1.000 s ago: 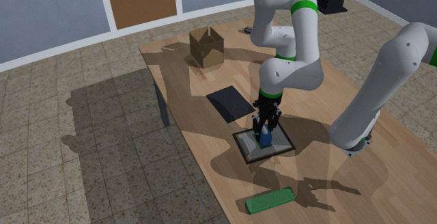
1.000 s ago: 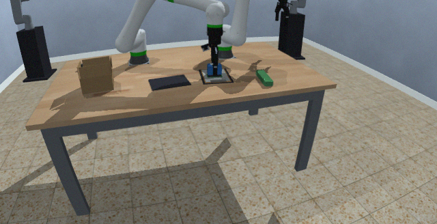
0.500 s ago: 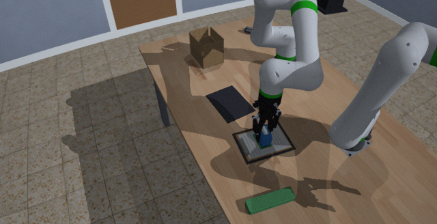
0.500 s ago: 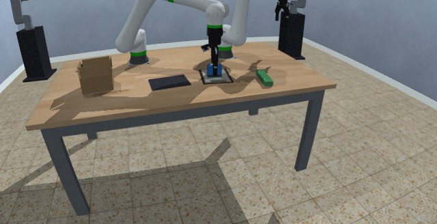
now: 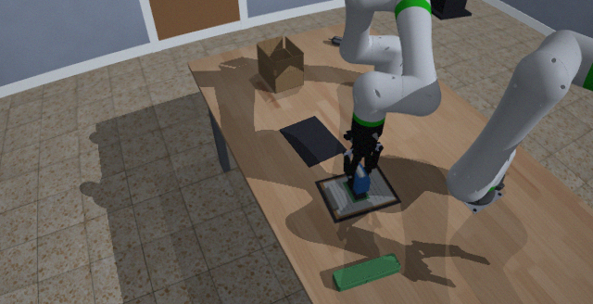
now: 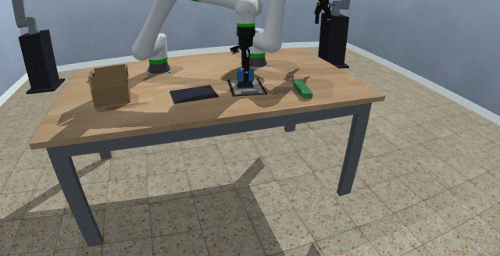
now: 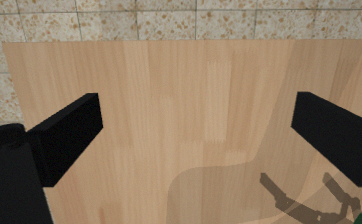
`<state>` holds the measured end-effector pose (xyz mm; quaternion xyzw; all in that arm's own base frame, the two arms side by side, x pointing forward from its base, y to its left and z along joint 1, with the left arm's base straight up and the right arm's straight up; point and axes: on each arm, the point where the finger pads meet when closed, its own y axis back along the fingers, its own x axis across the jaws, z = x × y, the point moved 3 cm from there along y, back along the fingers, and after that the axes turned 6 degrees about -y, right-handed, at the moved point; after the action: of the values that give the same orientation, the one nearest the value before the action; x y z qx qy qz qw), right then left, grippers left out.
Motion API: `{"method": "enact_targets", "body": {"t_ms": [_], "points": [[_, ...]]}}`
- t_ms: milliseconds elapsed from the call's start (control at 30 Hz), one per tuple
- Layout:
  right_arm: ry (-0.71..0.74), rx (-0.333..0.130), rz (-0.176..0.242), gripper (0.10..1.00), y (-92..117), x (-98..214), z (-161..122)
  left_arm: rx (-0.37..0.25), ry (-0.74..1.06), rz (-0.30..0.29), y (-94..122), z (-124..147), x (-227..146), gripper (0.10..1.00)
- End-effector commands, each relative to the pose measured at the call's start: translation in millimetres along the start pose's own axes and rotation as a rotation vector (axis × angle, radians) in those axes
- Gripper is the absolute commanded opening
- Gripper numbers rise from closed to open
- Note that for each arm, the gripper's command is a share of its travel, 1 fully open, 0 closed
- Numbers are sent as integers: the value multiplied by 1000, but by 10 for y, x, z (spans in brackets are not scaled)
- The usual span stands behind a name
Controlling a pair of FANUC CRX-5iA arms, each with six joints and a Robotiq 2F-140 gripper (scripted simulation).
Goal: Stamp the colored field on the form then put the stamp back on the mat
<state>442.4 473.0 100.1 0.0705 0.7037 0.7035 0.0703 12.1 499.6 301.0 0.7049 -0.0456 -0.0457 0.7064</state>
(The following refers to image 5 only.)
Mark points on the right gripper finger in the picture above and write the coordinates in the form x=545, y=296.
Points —
x=372, y=158
x=350, y=170

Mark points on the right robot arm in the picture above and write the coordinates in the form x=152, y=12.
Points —
x=412, y=87

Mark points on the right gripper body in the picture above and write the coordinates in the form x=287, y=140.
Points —
x=362, y=145

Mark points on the green pencil case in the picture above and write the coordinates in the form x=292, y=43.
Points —
x=366, y=272

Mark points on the brown cardboard box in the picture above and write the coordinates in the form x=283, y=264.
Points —
x=288, y=62

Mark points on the dark grey mat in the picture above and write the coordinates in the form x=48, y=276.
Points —
x=313, y=142

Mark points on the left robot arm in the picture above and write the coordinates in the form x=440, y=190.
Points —
x=540, y=80

